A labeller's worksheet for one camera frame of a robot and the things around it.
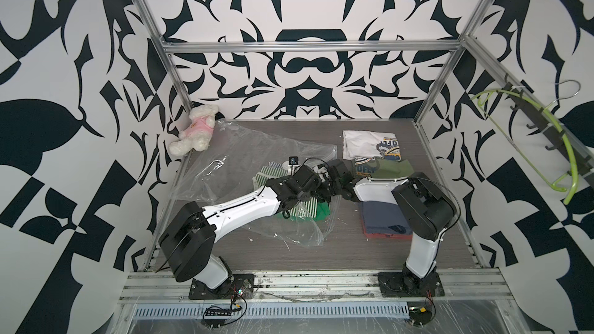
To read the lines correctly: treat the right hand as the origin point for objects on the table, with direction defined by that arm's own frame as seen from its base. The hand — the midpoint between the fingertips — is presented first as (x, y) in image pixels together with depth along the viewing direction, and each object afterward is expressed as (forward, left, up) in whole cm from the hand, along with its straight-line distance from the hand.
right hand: (300, 190), depth 90 cm
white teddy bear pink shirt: (+23, +44, +7) cm, 50 cm away
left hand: (0, 0, +6) cm, 6 cm away
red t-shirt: (-16, -29, -4) cm, 34 cm away
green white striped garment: (-7, -2, -1) cm, 7 cm away
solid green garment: (-8, -8, -2) cm, 12 cm away
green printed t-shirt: (+11, -34, -2) cm, 36 cm away
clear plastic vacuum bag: (+16, +29, -2) cm, 33 cm away
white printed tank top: (+25, -33, -4) cm, 41 cm away
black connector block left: (-39, +26, -5) cm, 47 cm away
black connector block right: (-39, -35, -6) cm, 53 cm away
